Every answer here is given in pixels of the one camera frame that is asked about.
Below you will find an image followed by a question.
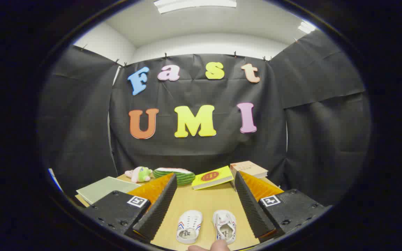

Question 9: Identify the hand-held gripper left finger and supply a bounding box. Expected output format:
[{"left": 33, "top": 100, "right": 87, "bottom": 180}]
[{"left": 82, "top": 173, "right": 178, "bottom": 243}]

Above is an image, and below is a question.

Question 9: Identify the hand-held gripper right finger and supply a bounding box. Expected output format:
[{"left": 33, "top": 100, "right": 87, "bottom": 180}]
[{"left": 234, "top": 170, "right": 333, "bottom": 243}]

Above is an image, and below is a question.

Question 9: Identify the white canvas shoe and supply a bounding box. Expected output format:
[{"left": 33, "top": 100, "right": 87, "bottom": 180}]
[
  {"left": 176, "top": 210, "right": 203, "bottom": 244},
  {"left": 212, "top": 210, "right": 237, "bottom": 244}
]

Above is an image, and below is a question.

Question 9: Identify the pale green fabric storage box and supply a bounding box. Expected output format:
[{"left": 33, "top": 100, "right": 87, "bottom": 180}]
[{"left": 76, "top": 176, "right": 142, "bottom": 205}]

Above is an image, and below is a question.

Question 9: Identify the watermelon slice plush toy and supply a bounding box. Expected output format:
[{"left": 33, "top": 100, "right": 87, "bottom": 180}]
[{"left": 153, "top": 167, "right": 196, "bottom": 186}]

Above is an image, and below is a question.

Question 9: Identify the pink and green plush toy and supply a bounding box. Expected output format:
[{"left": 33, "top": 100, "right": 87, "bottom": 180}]
[{"left": 125, "top": 166, "right": 153, "bottom": 183}]

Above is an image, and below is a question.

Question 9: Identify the tan paperback book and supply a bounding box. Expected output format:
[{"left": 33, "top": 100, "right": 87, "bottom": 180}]
[{"left": 230, "top": 161, "right": 268, "bottom": 179}]

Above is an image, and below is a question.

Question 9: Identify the yellow book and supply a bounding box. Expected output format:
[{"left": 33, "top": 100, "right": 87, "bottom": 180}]
[{"left": 191, "top": 166, "right": 234, "bottom": 190}]

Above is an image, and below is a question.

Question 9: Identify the black backdrop cloth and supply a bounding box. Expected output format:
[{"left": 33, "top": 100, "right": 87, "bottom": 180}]
[{"left": 39, "top": 30, "right": 372, "bottom": 206}]

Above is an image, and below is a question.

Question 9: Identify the ceiling light panel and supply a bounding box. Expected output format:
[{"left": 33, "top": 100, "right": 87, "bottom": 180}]
[
  {"left": 298, "top": 20, "right": 317, "bottom": 34},
  {"left": 153, "top": 0, "right": 237, "bottom": 14}
]

